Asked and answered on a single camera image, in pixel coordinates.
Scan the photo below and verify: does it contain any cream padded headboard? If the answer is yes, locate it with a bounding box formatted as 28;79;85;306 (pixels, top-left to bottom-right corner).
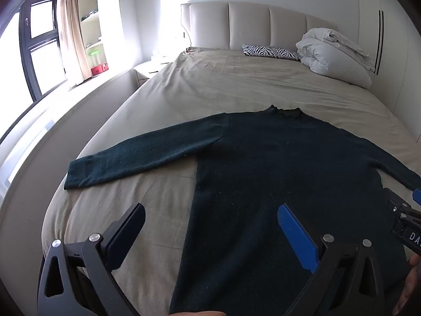
180;2;338;51

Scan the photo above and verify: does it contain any black framed window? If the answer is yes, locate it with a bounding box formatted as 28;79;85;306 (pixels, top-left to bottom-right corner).
0;0;68;139

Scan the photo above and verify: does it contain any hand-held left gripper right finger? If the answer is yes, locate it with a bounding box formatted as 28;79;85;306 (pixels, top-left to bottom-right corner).
277;203;387;316

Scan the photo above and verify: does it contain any white wardrobe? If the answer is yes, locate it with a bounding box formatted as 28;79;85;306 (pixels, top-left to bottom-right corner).
357;0;421;135

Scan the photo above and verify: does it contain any white window bench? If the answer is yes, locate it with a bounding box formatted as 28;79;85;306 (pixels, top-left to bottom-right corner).
0;69;139;234

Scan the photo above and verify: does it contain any zebra print pillow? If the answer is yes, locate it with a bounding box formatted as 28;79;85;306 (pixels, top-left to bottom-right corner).
242;44;301;61

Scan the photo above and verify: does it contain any dark teal sweater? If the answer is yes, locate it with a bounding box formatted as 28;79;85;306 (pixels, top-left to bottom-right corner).
64;105;421;316

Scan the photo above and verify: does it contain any white bundled duvet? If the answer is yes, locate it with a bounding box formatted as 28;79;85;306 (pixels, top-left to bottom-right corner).
295;27;376;89

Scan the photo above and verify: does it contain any person's right hand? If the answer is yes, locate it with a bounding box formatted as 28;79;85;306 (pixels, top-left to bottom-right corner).
396;257;421;316

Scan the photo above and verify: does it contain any white shelf unit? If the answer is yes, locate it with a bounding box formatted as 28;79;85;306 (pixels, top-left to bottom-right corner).
78;0;109;80

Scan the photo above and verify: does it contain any white nightstand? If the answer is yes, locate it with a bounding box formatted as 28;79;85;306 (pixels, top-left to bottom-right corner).
133;61;172;88

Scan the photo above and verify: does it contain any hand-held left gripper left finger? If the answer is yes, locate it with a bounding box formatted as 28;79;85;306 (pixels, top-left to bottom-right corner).
37;203;146;316

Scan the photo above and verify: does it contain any bed with beige sheet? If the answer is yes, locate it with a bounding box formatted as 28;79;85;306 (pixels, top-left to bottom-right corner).
43;47;418;316

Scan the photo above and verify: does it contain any beige curtain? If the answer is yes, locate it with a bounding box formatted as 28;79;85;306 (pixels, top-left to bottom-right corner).
58;0;89;84

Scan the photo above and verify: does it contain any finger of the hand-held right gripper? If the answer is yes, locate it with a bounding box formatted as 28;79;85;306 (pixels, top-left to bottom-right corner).
383;187;421;219

